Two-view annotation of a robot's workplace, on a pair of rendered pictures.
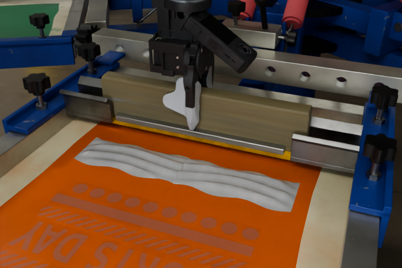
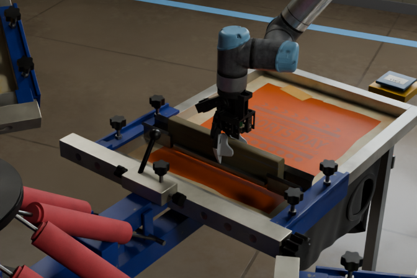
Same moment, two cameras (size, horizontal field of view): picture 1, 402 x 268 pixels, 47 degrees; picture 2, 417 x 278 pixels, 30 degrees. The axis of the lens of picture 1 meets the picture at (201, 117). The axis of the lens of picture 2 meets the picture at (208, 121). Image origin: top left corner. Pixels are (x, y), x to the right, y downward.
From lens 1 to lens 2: 2.48 m
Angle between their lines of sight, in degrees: 119
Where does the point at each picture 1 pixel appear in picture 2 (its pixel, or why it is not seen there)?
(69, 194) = (304, 157)
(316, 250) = (197, 120)
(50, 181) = (315, 165)
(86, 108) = (295, 180)
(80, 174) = (298, 166)
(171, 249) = (257, 130)
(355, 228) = (183, 108)
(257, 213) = not seen: hidden behind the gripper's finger
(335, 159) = (164, 127)
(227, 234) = not seen: hidden behind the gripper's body
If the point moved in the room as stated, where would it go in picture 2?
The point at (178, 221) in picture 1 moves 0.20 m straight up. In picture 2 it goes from (251, 138) to (254, 74)
